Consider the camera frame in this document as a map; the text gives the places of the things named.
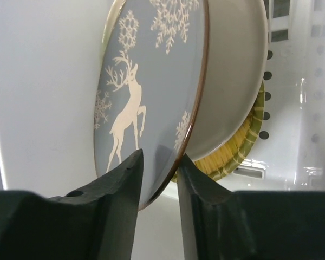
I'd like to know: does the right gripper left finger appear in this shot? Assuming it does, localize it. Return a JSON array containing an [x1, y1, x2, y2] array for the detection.
[[0, 149, 144, 259]]

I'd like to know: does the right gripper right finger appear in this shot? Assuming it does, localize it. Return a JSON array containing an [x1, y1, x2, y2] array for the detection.
[[177, 155, 325, 259]]

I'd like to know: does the round woven bamboo mat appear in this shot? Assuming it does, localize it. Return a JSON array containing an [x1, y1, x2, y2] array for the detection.
[[194, 84, 265, 181]]

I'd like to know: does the glass plate with deer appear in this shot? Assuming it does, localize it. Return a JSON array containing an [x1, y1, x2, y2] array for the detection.
[[94, 1, 210, 210]]

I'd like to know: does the cream plate with branch motif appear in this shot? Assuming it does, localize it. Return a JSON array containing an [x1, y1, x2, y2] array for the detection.
[[186, 0, 268, 161]]

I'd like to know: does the white plastic bin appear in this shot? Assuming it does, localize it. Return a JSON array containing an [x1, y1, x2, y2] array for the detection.
[[0, 1, 325, 259]]

